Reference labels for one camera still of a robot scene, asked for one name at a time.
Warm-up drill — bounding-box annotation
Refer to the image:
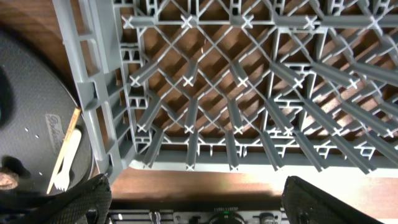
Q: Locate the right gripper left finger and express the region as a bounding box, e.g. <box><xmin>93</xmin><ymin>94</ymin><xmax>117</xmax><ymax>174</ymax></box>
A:
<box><xmin>1</xmin><ymin>174</ymin><xmax>112</xmax><ymax>223</ymax></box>

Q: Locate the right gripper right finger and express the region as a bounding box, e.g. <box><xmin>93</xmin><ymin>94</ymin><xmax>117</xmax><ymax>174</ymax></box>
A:
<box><xmin>282</xmin><ymin>176</ymin><xmax>381</xmax><ymax>224</ymax></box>

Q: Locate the grey dishwasher rack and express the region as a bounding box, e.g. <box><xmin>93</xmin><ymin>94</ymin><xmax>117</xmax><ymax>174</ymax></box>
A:
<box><xmin>53</xmin><ymin>0</ymin><xmax>397</xmax><ymax>180</ymax></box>

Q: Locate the white plastic fork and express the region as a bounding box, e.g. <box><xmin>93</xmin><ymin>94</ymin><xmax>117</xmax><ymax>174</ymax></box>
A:
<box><xmin>54</xmin><ymin>128</ymin><xmax>81</xmax><ymax>192</ymax></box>

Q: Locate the wooden chopstick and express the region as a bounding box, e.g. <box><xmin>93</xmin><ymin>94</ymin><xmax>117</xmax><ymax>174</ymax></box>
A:
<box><xmin>46</xmin><ymin>108</ymin><xmax>81</xmax><ymax>194</ymax></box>

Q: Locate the brown mushroom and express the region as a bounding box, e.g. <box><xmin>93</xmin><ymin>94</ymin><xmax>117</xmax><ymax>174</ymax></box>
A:
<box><xmin>0</xmin><ymin>169</ymin><xmax>19</xmax><ymax>190</ymax></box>

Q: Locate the black round tray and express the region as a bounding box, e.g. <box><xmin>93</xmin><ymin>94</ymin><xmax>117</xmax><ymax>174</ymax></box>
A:
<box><xmin>1</xmin><ymin>32</ymin><xmax>75</xmax><ymax>195</ymax></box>

